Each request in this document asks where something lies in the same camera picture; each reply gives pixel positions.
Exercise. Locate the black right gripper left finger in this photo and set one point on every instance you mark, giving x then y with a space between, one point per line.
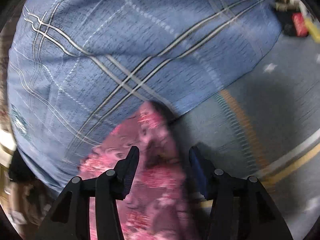
68 217

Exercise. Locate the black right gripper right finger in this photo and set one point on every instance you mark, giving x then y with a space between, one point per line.
241 208

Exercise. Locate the pink floral garment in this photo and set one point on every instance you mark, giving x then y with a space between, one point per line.
157 205

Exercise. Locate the grey-blue bed sheet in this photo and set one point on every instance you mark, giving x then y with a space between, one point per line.
267 124

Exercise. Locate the blue plaid quilt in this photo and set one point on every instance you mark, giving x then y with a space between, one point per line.
77 68

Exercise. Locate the small dark red-label bottle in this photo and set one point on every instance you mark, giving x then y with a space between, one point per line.
292 23

